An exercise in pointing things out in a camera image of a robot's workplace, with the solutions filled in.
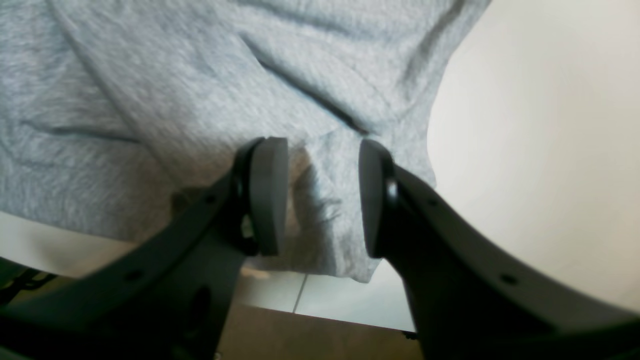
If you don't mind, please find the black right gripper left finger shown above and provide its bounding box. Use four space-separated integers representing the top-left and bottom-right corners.
1 137 289 360

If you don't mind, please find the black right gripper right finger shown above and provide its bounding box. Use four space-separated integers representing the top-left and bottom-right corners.
358 139 640 360

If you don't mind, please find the grey T-shirt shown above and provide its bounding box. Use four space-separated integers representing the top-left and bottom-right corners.
0 0 490 283

